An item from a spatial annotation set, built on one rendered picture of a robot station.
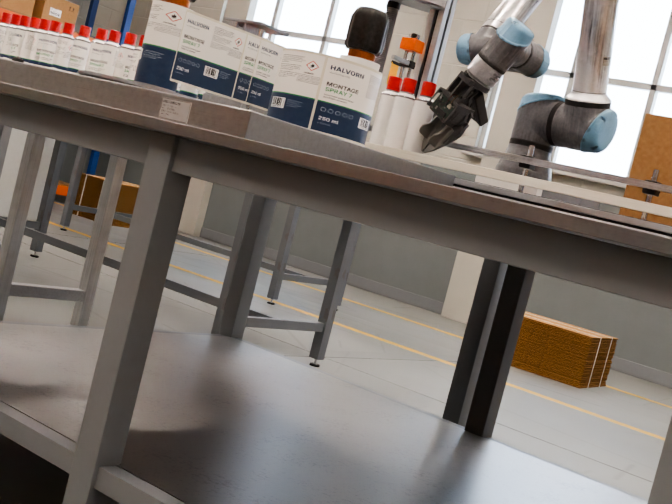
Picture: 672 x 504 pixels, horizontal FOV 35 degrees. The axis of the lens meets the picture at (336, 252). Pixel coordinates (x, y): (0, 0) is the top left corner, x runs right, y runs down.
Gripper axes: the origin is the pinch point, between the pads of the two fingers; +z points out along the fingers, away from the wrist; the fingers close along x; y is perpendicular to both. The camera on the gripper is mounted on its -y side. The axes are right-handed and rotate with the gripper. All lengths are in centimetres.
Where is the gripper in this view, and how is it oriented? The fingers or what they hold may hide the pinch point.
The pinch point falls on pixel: (428, 148)
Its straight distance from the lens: 248.4
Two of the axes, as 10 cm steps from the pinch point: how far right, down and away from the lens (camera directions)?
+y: -6.0, -1.0, -8.0
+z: -5.9, 7.2, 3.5
